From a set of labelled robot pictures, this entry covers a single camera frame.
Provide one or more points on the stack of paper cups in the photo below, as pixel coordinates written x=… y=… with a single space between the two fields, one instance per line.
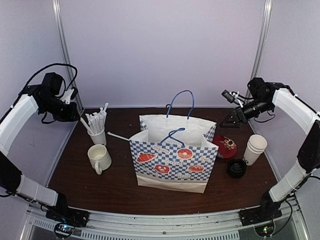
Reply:
x=256 y=145

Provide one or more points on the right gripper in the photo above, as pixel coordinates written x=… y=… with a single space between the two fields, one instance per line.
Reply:
x=239 y=114

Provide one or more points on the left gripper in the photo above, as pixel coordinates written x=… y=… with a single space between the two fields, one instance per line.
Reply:
x=70 y=115

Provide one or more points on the aluminium front rail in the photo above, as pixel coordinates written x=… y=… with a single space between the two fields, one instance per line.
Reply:
x=223 y=225

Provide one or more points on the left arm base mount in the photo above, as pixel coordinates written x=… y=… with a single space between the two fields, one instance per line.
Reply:
x=75 y=217

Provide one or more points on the paper cup holding straws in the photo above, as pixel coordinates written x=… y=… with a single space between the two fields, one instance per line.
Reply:
x=95 y=125

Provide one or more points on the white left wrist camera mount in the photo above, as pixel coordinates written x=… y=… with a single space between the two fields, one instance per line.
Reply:
x=69 y=95

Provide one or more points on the straw pointing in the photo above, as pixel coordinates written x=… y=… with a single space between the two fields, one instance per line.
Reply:
x=118 y=136

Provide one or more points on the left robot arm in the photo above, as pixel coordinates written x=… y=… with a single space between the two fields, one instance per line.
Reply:
x=44 y=98

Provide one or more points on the red floral plate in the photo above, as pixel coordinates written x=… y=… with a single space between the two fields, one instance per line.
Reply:
x=227 y=148

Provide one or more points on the stack of black lids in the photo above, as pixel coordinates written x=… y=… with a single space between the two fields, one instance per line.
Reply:
x=236 y=168

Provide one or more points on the blue checkered paper bag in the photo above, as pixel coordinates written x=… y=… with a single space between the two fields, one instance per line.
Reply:
x=174 y=152

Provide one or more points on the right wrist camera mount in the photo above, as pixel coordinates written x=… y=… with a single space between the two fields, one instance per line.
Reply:
x=233 y=97

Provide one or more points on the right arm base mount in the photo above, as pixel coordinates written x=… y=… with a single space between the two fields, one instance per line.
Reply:
x=252 y=216

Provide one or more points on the cream ceramic mug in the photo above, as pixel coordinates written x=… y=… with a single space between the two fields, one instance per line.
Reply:
x=99 y=158

